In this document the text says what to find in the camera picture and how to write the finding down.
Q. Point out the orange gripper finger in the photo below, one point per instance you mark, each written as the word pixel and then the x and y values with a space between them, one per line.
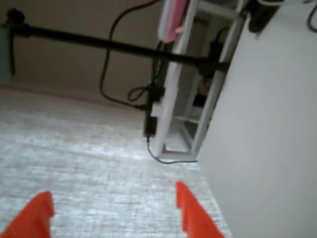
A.
pixel 195 218
pixel 32 220

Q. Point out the black power adapter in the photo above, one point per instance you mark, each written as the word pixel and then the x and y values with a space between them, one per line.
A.
pixel 150 124

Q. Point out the pink item in clear container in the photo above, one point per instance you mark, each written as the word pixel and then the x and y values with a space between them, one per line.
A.
pixel 174 17

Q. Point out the black box device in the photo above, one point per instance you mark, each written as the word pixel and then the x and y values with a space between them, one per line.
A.
pixel 260 15

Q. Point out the white shelf frame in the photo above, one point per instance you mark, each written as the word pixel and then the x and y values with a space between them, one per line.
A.
pixel 171 86

